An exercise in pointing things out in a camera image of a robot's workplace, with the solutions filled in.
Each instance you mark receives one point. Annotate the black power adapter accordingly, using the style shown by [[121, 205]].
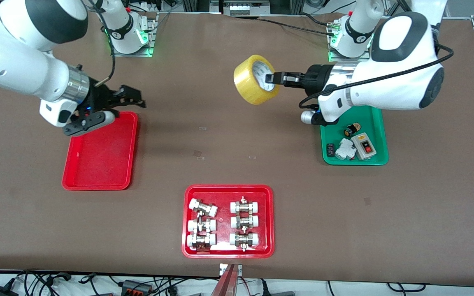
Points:
[[0, 291]]

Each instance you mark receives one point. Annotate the white-capped metal pipe fitting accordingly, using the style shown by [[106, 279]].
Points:
[[244, 222], [202, 225], [245, 206], [201, 241], [203, 207], [244, 240]]

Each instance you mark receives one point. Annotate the black round push button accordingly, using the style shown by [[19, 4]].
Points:
[[349, 131]]

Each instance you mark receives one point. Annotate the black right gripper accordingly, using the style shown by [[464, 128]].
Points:
[[101, 98]]

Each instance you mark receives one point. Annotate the small black component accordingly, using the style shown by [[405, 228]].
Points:
[[330, 150]]

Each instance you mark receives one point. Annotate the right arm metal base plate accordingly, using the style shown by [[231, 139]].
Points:
[[151, 37]]

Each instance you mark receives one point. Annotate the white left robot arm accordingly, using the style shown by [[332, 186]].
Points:
[[397, 78]]

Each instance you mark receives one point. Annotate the grey power strip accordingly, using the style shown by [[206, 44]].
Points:
[[245, 7]]

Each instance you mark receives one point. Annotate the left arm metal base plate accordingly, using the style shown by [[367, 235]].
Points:
[[332, 57]]

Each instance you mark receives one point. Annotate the grey switch box red button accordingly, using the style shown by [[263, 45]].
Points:
[[364, 146]]

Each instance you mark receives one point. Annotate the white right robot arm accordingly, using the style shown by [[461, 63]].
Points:
[[19, 61]]

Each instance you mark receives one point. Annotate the red tray without fittings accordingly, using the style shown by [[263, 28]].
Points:
[[101, 156]]

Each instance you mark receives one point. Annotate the yellow tape roll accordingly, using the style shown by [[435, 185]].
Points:
[[249, 84]]

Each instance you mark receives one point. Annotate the grey connector box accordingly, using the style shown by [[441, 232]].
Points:
[[136, 286]]

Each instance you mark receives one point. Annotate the red tray with fittings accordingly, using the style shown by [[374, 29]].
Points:
[[224, 246]]

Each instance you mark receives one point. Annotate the green plastic tray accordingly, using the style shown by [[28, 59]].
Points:
[[375, 123]]

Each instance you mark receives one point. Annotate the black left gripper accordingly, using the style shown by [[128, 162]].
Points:
[[318, 78]]

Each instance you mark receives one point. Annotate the white circuit breaker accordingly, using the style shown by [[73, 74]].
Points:
[[345, 150]]

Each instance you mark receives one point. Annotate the red aluminium profile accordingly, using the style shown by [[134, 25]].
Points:
[[225, 283]]

